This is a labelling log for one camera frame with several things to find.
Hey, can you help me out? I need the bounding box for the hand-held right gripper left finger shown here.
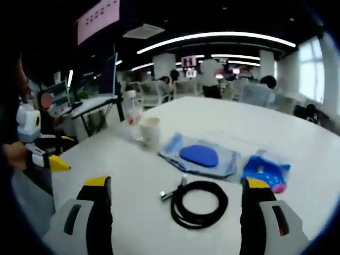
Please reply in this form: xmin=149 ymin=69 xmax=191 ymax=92
xmin=49 ymin=175 xmax=114 ymax=255

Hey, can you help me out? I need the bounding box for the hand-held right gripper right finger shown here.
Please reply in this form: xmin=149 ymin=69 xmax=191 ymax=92
xmin=240 ymin=177 xmax=310 ymax=255

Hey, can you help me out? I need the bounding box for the blue tissue packet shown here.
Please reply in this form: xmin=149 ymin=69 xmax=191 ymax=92
xmin=241 ymin=150 xmax=292 ymax=194

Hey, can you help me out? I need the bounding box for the clear packet with blue pad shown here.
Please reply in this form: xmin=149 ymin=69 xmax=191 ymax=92
xmin=158 ymin=132 xmax=242 ymax=179

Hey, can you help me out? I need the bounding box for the clear plastic water bottle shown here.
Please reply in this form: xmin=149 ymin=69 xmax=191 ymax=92
xmin=122 ymin=89 xmax=145 ymax=142

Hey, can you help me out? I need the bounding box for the white floral paper cup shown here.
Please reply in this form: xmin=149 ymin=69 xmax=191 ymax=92
xmin=140 ymin=116 xmax=161 ymax=149

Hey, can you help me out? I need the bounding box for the person's left hand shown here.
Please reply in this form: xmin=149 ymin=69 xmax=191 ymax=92
xmin=2 ymin=140 xmax=29 ymax=171

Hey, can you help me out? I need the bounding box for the white table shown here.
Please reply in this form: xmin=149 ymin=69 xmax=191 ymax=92
xmin=50 ymin=96 xmax=338 ymax=255

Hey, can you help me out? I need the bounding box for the overhead display screen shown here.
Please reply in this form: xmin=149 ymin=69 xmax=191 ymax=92
xmin=76 ymin=0 xmax=121 ymax=46

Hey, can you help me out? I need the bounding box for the white pillar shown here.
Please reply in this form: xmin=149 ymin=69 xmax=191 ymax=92
xmin=259 ymin=49 xmax=276 ymax=78
xmin=152 ymin=53 xmax=176 ymax=80

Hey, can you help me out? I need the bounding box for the ceiling air vent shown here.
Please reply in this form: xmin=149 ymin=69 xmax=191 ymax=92
xmin=122 ymin=23 xmax=166 ymax=40

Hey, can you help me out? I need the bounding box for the large bright window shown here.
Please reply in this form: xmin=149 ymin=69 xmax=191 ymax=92
xmin=297 ymin=36 xmax=326 ymax=104

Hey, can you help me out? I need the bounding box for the curved ceiling light strip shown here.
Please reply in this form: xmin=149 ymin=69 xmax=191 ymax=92
xmin=137 ymin=31 xmax=297 ymax=55

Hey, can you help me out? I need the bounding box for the wall monitor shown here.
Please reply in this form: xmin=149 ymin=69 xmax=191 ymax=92
xmin=181 ymin=55 xmax=197 ymax=67

